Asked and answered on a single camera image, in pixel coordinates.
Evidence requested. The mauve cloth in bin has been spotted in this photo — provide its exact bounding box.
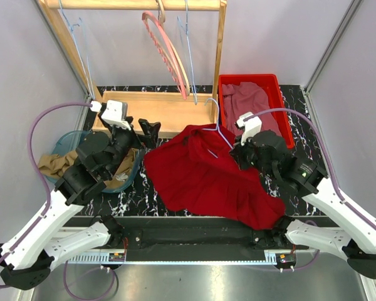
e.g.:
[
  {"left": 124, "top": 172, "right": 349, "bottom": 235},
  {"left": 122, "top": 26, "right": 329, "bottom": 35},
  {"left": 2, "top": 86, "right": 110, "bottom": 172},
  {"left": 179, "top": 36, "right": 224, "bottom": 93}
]
[{"left": 222, "top": 82, "right": 270, "bottom": 136}]

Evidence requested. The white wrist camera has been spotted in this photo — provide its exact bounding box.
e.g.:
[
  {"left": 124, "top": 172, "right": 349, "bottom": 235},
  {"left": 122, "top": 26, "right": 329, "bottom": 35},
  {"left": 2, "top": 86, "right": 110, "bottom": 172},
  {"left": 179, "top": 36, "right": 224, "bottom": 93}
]
[
  {"left": 236, "top": 112, "right": 262, "bottom": 145},
  {"left": 90, "top": 100, "right": 132, "bottom": 132}
]

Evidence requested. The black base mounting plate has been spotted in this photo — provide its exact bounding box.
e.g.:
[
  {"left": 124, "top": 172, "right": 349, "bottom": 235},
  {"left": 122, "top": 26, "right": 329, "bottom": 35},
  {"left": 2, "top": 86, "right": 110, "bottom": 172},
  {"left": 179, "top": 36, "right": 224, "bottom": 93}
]
[{"left": 116, "top": 217, "right": 293, "bottom": 264}]

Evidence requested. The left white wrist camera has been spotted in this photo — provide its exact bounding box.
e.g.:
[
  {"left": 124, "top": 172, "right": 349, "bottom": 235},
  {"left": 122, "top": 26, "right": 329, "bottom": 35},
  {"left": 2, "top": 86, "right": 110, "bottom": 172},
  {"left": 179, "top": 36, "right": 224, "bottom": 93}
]
[{"left": 90, "top": 100, "right": 132, "bottom": 132}]

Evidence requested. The red plastic bin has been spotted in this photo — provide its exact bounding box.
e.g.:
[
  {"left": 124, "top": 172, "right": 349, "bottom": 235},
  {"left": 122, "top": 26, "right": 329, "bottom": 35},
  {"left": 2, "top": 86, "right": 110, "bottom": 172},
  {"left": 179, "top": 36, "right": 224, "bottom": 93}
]
[{"left": 218, "top": 73, "right": 295, "bottom": 149}]

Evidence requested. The wooden clothes rack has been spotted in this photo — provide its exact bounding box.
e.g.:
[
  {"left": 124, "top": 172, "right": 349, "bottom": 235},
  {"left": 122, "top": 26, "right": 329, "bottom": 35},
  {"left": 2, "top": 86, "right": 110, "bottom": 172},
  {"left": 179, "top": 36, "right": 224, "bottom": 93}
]
[{"left": 38, "top": 1, "right": 227, "bottom": 138}]

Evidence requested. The tan garment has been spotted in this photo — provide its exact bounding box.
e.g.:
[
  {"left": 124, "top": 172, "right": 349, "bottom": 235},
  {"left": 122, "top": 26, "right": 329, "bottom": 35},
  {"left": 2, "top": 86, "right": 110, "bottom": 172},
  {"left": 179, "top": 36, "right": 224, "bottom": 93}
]
[{"left": 38, "top": 149, "right": 140, "bottom": 193}]

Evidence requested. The red pleated skirt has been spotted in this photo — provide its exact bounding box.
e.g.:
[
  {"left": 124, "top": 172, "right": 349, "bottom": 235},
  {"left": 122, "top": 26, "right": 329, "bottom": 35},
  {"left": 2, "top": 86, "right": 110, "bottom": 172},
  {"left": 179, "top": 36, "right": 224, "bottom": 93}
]
[{"left": 144, "top": 124, "right": 285, "bottom": 230}]

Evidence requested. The teal plastic basket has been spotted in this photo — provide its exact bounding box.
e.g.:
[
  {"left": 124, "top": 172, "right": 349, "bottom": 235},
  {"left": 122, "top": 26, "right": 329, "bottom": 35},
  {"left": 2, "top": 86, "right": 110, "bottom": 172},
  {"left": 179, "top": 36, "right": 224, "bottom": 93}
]
[{"left": 46, "top": 130, "right": 144, "bottom": 188}]

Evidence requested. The pink wooden hanger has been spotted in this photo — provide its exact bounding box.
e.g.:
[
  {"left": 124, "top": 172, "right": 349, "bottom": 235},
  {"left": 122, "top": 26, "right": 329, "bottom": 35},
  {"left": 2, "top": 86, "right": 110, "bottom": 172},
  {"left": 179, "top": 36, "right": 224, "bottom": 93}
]
[{"left": 142, "top": 1, "right": 191, "bottom": 100}]

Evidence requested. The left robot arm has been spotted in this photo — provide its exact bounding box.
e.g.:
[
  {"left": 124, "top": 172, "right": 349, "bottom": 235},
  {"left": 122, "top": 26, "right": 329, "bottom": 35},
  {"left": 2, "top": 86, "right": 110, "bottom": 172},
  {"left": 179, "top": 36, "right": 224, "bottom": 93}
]
[{"left": 0, "top": 119, "right": 161, "bottom": 290}]

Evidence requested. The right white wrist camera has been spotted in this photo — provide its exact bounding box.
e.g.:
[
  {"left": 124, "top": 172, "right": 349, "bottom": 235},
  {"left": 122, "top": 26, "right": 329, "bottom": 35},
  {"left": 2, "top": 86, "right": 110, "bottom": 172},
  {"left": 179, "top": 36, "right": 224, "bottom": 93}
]
[{"left": 236, "top": 112, "right": 262, "bottom": 145}]

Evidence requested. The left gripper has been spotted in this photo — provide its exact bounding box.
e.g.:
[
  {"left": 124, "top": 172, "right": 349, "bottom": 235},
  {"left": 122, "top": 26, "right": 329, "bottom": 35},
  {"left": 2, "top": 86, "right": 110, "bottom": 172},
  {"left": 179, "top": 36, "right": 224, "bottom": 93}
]
[{"left": 105, "top": 117, "right": 160, "bottom": 179}]

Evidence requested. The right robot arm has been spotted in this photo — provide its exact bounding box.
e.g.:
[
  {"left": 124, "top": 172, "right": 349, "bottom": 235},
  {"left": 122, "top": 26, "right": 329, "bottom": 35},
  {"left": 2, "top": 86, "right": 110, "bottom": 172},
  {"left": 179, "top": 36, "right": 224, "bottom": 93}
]
[{"left": 230, "top": 130, "right": 376, "bottom": 279}]

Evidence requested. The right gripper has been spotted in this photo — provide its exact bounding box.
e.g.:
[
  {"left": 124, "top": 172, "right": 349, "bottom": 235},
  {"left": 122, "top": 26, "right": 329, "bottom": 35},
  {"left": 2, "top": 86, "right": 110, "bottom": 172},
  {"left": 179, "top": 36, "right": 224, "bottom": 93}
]
[{"left": 230, "top": 130, "right": 277, "bottom": 180}]

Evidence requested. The blue wire hanger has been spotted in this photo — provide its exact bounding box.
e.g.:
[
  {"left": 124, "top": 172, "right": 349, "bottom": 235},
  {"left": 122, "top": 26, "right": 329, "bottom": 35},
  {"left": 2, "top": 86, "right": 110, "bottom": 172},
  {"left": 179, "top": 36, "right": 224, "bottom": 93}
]
[
  {"left": 58, "top": 0, "right": 97, "bottom": 100},
  {"left": 199, "top": 97, "right": 234, "bottom": 160},
  {"left": 177, "top": 0, "right": 198, "bottom": 105}
]

